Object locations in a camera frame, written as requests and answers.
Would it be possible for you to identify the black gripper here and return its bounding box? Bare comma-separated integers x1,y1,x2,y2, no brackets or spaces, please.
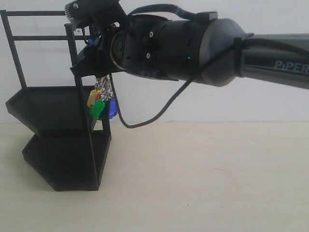
70,21,128,78

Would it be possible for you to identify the bunch of colourful key tags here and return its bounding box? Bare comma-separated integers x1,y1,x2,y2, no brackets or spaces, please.
87,76,118,120

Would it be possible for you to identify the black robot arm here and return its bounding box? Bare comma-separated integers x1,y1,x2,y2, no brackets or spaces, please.
71,14,309,89

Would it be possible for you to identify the black two-tier metal rack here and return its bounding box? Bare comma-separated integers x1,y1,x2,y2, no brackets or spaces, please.
0,10,112,191

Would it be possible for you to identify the black camera cable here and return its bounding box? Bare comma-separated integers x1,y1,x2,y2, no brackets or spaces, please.
110,6,254,129

